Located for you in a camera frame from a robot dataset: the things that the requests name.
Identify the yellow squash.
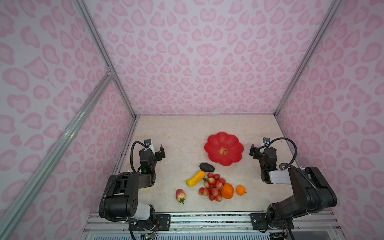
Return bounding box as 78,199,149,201
186,171,206,187

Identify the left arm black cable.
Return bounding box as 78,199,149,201
129,140,148,173

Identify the red flower-shaped fruit bowl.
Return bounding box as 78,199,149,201
204,132,245,167

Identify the red lychee bunch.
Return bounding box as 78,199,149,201
198,172,227,202

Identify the red-yellow strawberry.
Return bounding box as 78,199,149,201
176,189,187,204

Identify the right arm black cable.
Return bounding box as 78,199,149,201
268,137,298,170

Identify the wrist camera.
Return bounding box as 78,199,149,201
144,139,155,154
263,137,271,146

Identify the right black-white robot arm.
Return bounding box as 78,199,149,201
250,144,337,230

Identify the orange persimmon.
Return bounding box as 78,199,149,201
221,184,235,200

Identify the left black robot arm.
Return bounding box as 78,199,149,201
99,146,166,231

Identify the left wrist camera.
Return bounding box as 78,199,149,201
144,139,155,154

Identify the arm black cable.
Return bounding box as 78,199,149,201
129,140,148,173
268,137,298,170

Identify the small orange tangerine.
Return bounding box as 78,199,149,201
236,185,247,196

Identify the aluminium frame strut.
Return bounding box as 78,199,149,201
1,1,135,240

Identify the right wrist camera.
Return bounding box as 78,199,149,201
263,137,271,146

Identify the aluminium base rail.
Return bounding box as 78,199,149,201
81,211,345,240

